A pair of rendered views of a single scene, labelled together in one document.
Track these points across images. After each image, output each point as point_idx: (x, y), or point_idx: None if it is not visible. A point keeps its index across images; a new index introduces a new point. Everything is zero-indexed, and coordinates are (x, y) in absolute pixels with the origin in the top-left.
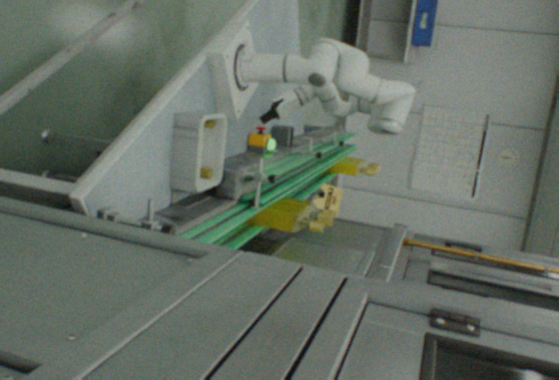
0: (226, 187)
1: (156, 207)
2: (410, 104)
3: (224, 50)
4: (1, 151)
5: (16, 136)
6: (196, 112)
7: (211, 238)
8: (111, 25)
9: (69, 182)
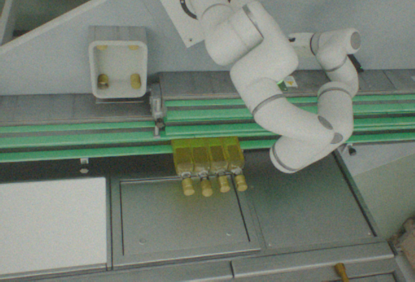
0: (149, 102)
1: (74, 91)
2: (308, 152)
3: None
4: None
5: None
6: (122, 29)
7: (47, 142)
8: None
9: None
